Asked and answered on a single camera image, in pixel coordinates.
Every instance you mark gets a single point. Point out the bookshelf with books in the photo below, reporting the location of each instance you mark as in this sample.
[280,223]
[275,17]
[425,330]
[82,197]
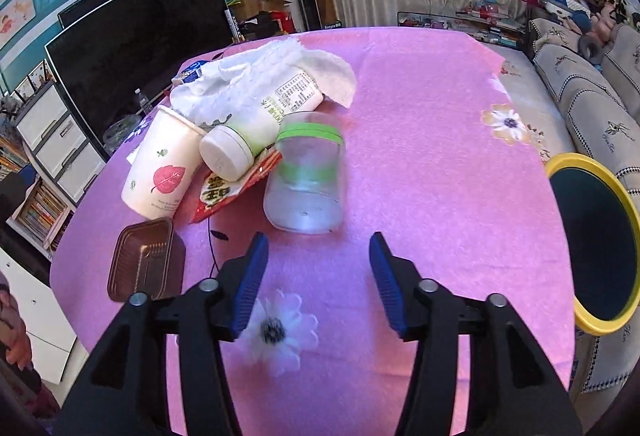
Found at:
[40,216]

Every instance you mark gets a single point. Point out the low cluttered shelf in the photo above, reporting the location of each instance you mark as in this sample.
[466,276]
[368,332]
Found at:
[465,23]

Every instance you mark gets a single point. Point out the brown plastic tray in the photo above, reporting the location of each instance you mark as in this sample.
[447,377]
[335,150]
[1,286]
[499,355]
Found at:
[145,261]

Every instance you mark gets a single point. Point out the pink floral tablecloth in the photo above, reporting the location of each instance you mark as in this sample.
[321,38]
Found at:
[425,140]

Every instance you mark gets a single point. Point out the white foam net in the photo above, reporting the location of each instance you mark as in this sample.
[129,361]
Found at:
[235,75]

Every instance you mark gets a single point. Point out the yellow rimmed dark bin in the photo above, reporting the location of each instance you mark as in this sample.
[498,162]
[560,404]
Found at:
[590,236]

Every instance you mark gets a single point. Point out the white low cabinet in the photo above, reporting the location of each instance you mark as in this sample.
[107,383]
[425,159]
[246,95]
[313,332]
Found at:
[35,316]

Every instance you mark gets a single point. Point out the grey drawer cabinet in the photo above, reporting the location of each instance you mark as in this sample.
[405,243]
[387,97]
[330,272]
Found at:
[55,135]

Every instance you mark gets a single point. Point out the green white drink bottle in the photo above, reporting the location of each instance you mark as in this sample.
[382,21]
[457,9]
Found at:
[260,120]

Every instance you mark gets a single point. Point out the white paper cup red print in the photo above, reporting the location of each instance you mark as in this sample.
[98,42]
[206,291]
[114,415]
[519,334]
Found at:
[160,165]

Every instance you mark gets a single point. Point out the black television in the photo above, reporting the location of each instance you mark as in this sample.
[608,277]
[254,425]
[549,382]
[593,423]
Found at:
[130,55]

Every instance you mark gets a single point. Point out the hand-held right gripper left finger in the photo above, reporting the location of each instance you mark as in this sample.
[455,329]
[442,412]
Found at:
[250,286]

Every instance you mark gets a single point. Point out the clear plastic jar green band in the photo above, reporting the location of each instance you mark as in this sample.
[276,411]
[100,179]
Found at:
[305,186]

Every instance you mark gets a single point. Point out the blue star print bag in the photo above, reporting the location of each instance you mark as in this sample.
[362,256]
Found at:
[557,0]

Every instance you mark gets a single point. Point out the red snack packet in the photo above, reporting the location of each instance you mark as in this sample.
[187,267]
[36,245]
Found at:
[220,196]

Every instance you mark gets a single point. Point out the white floral sheet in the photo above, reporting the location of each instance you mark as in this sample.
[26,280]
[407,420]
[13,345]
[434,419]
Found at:
[525,85]

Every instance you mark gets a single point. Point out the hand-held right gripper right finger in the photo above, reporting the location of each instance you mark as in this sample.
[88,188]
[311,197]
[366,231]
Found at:
[387,286]

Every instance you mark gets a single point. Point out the blue white packet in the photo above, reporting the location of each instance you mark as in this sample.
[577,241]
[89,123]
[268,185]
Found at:
[192,71]

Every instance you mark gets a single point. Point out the grey neck pillow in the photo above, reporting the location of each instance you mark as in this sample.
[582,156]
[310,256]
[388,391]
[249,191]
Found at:
[591,45]

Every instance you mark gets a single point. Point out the beige sofa with deer covers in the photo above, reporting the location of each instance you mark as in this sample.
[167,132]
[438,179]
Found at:
[590,105]

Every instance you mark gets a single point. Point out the pile of plush toys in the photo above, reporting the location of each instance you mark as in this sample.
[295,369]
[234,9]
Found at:
[612,18]

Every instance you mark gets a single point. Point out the pile of cardboard boxes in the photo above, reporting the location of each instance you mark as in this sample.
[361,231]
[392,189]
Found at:
[260,8]

